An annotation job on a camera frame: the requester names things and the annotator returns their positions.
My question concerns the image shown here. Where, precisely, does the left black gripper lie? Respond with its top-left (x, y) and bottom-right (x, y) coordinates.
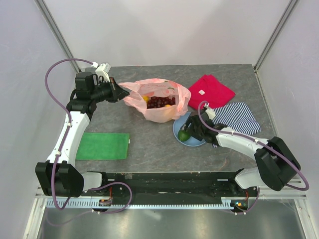
top-left (90, 77), bottom-right (129, 103)

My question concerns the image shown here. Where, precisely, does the green lime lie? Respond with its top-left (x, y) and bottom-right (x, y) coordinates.
top-left (177, 130), bottom-right (191, 142)

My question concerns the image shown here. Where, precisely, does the yellow lemon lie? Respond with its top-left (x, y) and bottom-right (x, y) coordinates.
top-left (142, 96), bottom-right (149, 102)

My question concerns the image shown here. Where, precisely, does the pink plastic bag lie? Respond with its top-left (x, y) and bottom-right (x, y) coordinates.
top-left (119, 78), bottom-right (191, 123)

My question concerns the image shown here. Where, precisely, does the purple grape bunch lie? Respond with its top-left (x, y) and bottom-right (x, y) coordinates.
top-left (146, 96), bottom-right (176, 109)

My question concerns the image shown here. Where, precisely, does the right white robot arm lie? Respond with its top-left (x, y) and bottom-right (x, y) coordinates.
top-left (177, 115), bottom-right (309, 196)

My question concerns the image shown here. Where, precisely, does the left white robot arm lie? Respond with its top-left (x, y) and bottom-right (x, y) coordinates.
top-left (35, 71), bottom-right (129, 197)

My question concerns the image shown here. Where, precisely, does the light blue plate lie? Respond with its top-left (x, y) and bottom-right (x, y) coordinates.
top-left (173, 112), bottom-right (206, 147)

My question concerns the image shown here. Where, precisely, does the red folded t-shirt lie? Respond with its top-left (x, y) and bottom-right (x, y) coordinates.
top-left (188, 75), bottom-right (236, 109)

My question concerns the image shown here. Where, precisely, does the blue white striped cloth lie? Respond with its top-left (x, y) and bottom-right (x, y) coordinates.
top-left (212, 102), bottom-right (261, 135)

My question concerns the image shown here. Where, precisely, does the green towel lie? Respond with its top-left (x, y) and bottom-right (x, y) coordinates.
top-left (76, 132), bottom-right (130, 161)

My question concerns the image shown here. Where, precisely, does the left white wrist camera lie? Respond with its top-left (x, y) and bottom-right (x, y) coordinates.
top-left (91, 62), bottom-right (111, 82)

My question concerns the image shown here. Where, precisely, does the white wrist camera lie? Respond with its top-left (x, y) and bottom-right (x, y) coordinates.
top-left (91, 62), bottom-right (111, 82)
top-left (203, 104), bottom-right (216, 120)

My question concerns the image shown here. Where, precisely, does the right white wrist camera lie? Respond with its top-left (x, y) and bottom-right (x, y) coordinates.
top-left (203, 104), bottom-right (216, 120)

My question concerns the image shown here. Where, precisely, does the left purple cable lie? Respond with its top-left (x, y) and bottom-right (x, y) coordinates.
top-left (44, 58), bottom-right (98, 211)

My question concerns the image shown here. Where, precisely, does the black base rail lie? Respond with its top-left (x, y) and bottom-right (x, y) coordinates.
top-left (81, 171), bottom-right (260, 200)

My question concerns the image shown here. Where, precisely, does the white slotted cable duct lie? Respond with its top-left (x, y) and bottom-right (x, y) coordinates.
top-left (46, 198), bottom-right (250, 210)

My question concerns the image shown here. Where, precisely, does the left aluminium frame post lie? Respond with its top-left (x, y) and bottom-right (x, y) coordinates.
top-left (34, 0), bottom-right (74, 58)

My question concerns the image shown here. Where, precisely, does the aluminium frame post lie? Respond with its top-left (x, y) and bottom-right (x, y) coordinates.
top-left (253, 0), bottom-right (299, 74)
top-left (34, 0), bottom-right (74, 58)

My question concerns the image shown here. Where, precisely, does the right aluminium frame post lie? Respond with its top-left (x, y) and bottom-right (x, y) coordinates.
top-left (253, 0), bottom-right (299, 74)

